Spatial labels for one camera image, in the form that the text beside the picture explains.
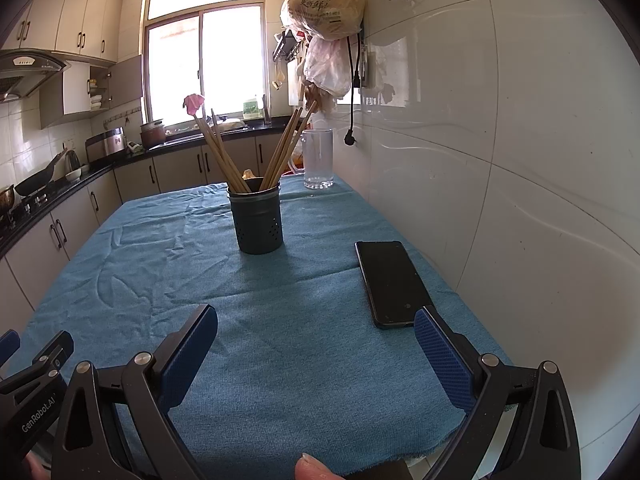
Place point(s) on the hanging ladle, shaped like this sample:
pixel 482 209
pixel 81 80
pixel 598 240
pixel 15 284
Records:
pixel 278 82

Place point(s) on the kitchen window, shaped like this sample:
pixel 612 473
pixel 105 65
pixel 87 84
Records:
pixel 230 60

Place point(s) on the white upper wall cabinet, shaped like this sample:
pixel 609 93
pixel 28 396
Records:
pixel 65 10

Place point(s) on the black kitchen countertop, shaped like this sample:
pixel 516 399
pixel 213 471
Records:
pixel 130 159

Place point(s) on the open white wall cabinet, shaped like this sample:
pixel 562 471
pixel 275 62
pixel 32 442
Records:
pixel 125 80

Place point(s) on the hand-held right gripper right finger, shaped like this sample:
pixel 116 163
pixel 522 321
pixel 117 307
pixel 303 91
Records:
pixel 442 355

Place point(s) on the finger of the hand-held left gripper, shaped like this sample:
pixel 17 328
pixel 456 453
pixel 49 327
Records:
pixel 9 345
pixel 57 352

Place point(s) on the white cutting board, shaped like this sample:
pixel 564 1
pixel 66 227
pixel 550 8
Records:
pixel 294 85

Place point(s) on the pink cloth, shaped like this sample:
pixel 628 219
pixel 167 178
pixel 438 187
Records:
pixel 194 102

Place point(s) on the person's right hand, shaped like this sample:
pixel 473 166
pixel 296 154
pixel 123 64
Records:
pixel 312 470

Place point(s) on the green carton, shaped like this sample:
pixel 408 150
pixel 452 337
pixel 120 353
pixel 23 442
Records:
pixel 251 110

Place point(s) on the black gas stove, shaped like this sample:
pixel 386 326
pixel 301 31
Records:
pixel 30 205

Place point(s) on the small yellow object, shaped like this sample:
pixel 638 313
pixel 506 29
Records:
pixel 248 174

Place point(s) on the black smartphone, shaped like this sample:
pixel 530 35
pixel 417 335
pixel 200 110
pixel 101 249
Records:
pixel 392 285

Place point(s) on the small white bowl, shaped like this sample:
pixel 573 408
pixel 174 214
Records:
pixel 74 176

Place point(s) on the black wok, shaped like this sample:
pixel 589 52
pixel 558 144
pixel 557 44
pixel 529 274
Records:
pixel 35 182

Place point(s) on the silver rice cooker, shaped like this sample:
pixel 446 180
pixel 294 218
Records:
pixel 105 145

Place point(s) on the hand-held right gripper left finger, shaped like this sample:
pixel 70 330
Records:
pixel 192 350

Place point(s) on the pot with glass lid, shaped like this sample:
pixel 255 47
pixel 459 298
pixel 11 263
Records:
pixel 6 199

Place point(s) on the metal range hood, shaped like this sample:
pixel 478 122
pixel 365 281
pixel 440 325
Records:
pixel 30 67

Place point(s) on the blue tablecloth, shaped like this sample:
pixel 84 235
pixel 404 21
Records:
pixel 175 270

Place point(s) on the yellowish printed plastic bag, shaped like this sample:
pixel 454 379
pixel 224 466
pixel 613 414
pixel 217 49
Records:
pixel 325 5

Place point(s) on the brown cooking pot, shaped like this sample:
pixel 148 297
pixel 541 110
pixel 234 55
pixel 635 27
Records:
pixel 152 137

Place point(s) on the clear glass mug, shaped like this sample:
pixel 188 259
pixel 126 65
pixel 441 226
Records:
pixel 317 160

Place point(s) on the white wall socket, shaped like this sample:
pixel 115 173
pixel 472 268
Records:
pixel 367 67

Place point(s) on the dark tall bottle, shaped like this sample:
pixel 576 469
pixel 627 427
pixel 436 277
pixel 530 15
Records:
pixel 267 110

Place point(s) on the person's left hand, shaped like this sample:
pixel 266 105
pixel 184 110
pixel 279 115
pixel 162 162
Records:
pixel 39 469

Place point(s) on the plastic bag with orange contents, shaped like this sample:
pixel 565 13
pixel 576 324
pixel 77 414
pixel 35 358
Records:
pixel 296 155

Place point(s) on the stacked white dishes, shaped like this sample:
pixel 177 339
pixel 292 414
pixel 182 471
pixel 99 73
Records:
pixel 95 102

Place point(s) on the dark metal utensil holder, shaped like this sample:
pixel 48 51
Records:
pixel 255 225

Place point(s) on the black wall rack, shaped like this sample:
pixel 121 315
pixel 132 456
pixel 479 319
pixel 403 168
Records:
pixel 287 45

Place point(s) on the wooden chopstick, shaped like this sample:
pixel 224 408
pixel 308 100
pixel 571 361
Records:
pixel 286 150
pixel 289 150
pixel 279 150
pixel 233 155
pixel 228 155
pixel 216 155
pixel 220 155
pixel 224 155
pixel 293 150
pixel 282 150

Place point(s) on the pinkish clear plastic bag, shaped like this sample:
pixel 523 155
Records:
pixel 327 67

